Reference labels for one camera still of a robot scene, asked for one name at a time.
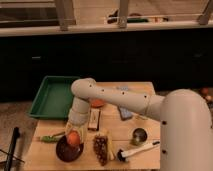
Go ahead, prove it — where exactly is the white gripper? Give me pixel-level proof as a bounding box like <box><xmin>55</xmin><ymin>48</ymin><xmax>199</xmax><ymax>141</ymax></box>
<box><xmin>65</xmin><ymin>99</ymin><xmax>90</xmax><ymax>142</ymax></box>

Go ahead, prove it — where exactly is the orange apple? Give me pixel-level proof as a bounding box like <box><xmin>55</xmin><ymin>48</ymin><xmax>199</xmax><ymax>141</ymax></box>
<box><xmin>67</xmin><ymin>131</ymin><xmax>80</xmax><ymax>146</ymax></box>

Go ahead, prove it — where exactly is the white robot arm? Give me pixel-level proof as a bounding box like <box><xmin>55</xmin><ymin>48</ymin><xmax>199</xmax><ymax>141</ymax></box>
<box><xmin>66</xmin><ymin>78</ymin><xmax>213</xmax><ymax>171</ymax></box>

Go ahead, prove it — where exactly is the purple bowl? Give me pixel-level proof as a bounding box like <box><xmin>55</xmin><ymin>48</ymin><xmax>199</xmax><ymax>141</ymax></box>
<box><xmin>56</xmin><ymin>136</ymin><xmax>84</xmax><ymax>162</ymax></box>

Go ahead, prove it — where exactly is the orange bowl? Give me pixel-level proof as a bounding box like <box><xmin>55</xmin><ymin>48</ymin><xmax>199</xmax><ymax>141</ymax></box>
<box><xmin>90</xmin><ymin>99</ymin><xmax>105</xmax><ymax>108</ymax></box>

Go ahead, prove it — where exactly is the wooden block with metal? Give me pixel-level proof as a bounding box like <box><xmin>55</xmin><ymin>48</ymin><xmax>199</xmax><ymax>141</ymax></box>
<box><xmin>88</xmin><ymin>108</ymin><xmax>100</xmax><ymax>131</ymax></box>

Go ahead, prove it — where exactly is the brown grape bunch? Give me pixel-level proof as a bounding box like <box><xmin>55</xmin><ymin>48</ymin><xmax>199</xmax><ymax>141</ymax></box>
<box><xmin>93</xmin><ymin>135</ymin><xmax>108</xmax><ymax>166</ymax></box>

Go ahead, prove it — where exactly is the yellow banana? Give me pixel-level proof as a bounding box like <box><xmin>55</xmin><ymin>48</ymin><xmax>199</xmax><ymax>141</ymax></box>
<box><xmin>106</xmin><ymin>131</ymin><xmax>115</xmax><ymax>161</ymax></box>

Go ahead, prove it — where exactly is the green plastic tray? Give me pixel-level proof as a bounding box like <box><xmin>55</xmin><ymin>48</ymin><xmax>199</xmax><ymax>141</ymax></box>
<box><xmin>29</xmin><ymin>76</ymin><xmax>78</xmax><ymax>120</ymax></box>

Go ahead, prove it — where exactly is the blue sponge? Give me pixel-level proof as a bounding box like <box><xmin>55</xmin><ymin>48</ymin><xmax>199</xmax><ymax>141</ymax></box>
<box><xmin>118</xmin><ymin>107</ymin><xmax>133</xmax><ymax>121</ymax></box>

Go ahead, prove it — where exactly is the black tripod stand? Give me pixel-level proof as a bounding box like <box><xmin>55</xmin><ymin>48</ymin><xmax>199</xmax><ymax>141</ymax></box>
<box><xmin>0</xmin><ymin>127</ymin><xmax>24</xmax><ymax>171</ymax></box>

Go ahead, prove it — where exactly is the grey blue cloth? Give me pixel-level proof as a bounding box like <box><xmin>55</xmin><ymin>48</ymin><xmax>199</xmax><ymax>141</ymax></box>
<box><xmin>116</xmin><ymin>86</ymin><xmax>129</xmax><ymax>91</ymax></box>

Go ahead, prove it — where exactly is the small metal cup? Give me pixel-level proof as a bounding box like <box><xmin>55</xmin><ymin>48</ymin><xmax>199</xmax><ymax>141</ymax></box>
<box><xmin>132</xmin><ymin>128</ymin><xmax>148</xmax><ymax>146</ymax></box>

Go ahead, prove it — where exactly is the green handled spoon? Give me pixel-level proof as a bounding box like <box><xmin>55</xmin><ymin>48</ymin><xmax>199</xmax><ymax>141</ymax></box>
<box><xmin>39</xmin><ymin>132</ymin><xmax>65</xmax><ymax>143</ymax></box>

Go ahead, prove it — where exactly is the white handled brush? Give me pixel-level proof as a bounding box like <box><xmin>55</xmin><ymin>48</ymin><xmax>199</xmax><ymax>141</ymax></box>
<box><xmin>117</xmin><ymin>141</ymin><xmax>160</xmax><ymax>162</ymax></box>

